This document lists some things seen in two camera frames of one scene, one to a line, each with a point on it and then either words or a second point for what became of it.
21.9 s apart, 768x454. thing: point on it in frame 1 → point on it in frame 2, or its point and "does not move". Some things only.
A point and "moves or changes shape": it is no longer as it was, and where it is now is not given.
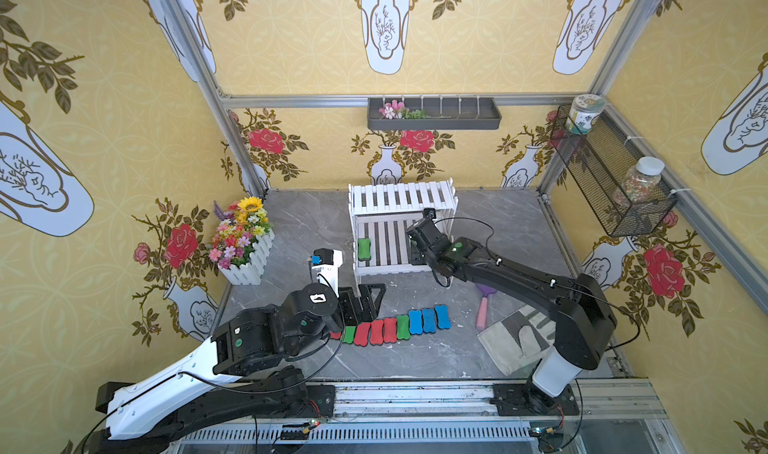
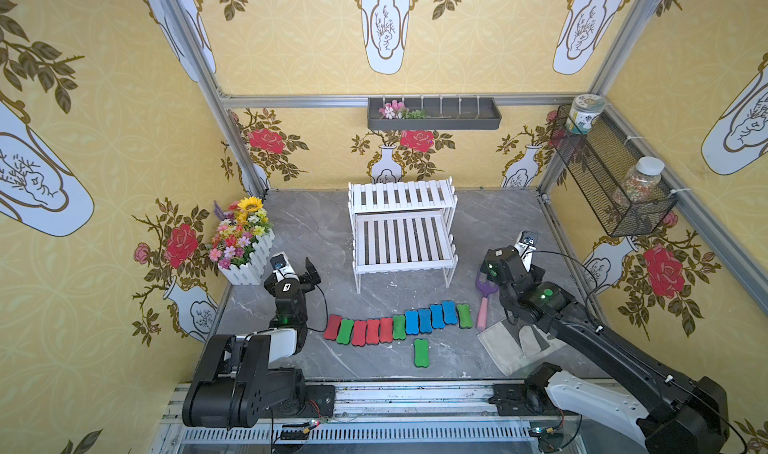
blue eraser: [443, 316] moves or changes shape
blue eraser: [429, 324] does not move
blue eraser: [415, 318] does not move
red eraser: [376, 332] does not move
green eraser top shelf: [349, 334] does not move
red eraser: [362, 334] does not move
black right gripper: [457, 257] → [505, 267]
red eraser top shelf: [390, 329] does not move
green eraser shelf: [364, 249] → [421, 353]
